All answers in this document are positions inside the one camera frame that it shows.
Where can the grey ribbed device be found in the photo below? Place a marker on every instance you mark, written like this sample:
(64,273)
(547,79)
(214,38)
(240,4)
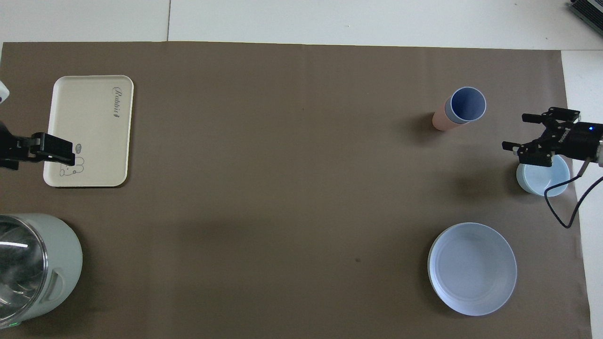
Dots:
(589,8)

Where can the pale blue plate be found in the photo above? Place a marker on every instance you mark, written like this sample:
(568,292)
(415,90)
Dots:
(471,268)

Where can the light blue bowl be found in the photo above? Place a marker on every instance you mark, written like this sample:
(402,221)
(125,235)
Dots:
(537,181)

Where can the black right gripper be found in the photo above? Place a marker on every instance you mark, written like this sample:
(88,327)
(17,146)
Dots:
(577,141)

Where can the pink cup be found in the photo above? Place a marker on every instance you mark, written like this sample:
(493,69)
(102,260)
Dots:
(440,121)

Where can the brown paper table mat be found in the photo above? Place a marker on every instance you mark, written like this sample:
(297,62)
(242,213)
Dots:
(282,188)

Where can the blue ribbed cup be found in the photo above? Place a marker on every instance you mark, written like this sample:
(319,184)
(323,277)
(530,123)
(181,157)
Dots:
(468,103)

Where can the glass pot lid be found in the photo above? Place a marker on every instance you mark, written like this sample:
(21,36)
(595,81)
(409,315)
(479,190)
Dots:
(19,263)

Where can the cream tray with rabbit print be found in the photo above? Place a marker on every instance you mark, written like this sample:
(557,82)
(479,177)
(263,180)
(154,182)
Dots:
(101,150)

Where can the mint green cooking pot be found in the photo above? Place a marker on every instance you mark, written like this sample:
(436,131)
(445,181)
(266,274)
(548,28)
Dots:
(66,254)

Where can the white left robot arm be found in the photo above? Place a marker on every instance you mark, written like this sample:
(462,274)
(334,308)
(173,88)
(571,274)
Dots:
(3,92)

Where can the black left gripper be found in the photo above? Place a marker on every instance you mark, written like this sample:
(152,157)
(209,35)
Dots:
(14,150)

